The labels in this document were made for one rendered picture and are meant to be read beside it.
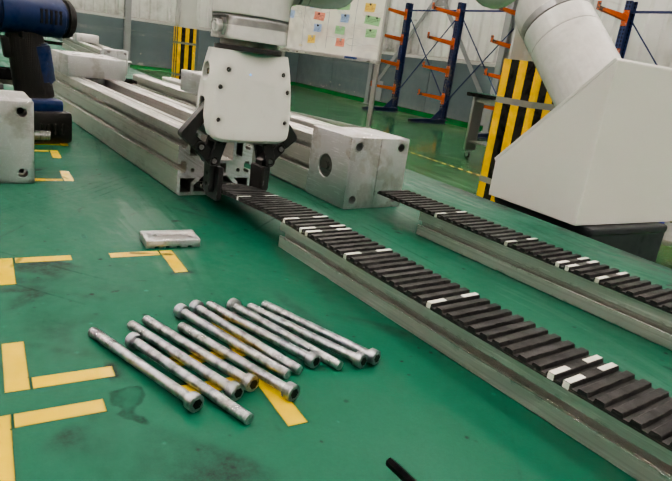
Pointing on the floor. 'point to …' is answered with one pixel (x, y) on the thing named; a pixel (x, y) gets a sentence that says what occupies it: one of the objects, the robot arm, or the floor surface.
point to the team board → (344, 32)
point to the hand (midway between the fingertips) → (236, 182)
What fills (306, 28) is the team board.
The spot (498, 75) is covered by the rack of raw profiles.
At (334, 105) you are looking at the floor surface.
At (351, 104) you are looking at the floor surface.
